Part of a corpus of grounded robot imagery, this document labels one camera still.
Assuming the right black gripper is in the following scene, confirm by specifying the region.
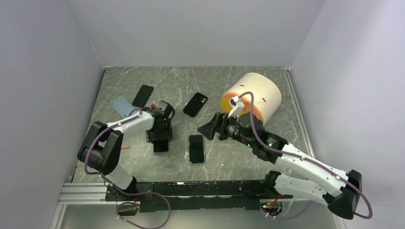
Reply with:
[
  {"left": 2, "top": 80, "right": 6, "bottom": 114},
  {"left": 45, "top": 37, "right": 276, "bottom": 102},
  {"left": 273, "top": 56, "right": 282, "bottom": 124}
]
[{"left": 197, "top": 111, "right": 255, "bottom": 148}]

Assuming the clear magsafe phone case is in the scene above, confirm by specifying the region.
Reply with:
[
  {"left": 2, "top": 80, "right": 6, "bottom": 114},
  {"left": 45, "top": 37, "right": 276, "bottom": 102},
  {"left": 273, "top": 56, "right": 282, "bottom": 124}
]
[{"left": 188, "top": 134, "right": 206, "bottom": 166}]

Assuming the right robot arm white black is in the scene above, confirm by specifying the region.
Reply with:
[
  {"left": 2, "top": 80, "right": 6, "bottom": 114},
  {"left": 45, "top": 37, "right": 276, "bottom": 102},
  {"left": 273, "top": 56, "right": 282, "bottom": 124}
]
[{"left": 197, "top": 113, "right": 362, "bottom": 219}]

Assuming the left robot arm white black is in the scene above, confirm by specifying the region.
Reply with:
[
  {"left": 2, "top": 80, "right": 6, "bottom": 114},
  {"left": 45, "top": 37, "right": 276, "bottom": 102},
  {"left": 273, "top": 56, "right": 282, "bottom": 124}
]
[{"left": 77, "top": 101, "right": 175, "bottom": 200}]

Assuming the black phone face down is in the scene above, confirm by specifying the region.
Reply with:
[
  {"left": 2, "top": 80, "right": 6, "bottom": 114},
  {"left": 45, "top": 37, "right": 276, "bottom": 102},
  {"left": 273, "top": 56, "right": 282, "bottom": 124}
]
[{"left": 132, "top": 85, "right": 154, "bottom": 108}]

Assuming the light blue phone case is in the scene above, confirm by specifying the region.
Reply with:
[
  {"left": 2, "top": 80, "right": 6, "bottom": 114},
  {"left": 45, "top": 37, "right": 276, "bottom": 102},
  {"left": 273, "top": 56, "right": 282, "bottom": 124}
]
[{"left": 111, "top": 96, "right": 134, "bottom": 118}]

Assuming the white cylinder orange yellow face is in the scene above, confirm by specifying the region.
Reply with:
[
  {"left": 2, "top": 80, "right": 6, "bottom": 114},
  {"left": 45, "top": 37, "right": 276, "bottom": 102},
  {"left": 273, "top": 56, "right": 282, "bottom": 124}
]
[{"left": 220, "top": 73, "right": 282, "bottom": 124}]

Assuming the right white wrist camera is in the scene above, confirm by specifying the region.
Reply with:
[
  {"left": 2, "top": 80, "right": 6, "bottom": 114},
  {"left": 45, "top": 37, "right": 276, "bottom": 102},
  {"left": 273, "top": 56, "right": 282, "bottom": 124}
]
[{"left": 228, "top": 96, "right": 245, "bottom": 118}]

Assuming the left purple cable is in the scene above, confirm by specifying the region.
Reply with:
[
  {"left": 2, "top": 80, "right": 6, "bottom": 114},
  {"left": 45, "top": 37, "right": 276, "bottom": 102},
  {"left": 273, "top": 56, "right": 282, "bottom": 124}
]
[{"left": 83, "top": 107, "right": 143, "bottom": 190}]

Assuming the purple cable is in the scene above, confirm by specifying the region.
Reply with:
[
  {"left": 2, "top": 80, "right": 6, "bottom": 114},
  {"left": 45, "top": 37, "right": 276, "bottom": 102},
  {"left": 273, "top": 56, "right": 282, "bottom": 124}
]
[
  {"left": 83, "top": 107, "right": 143, "bottom": 190},
  {"left": 237, "top": 92, "right": 373, "bottom": 219}
]

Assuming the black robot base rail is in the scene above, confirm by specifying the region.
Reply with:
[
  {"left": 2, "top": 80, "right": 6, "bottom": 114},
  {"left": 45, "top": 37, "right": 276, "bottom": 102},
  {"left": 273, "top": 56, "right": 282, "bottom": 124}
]
[{"left": 105, "top": 180, "right": 292, "bottom": 213}]

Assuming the aluminium frame rail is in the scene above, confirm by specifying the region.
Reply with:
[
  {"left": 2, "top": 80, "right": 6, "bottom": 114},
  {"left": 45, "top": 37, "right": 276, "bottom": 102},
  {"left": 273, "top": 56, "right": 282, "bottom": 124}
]
[{"left": 58, "top": 183, "right": 107, "bottom": 205}]

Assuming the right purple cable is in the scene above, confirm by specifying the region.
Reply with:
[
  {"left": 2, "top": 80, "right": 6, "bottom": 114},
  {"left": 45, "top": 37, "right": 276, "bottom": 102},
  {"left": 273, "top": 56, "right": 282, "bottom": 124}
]
[{"left": 237, "top": 92, "right": 373, "bottom": 219}]

